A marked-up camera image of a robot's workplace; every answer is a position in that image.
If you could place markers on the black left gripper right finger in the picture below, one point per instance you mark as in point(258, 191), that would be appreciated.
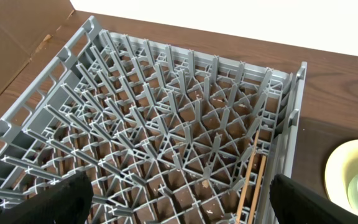
point(293, 203)

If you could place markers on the wooden chopstick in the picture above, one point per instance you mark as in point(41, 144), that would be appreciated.
point(246, 182)
point(257, 190)

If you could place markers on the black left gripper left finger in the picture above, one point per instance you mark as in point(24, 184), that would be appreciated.
point(68, 201)

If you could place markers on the brown serving tray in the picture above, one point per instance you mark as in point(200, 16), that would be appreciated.
point(315, 142)

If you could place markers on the yellow plate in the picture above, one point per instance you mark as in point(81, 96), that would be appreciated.
point(341, 168)

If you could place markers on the grey dishwasher rack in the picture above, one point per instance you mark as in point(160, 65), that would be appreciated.
point(163, 133)

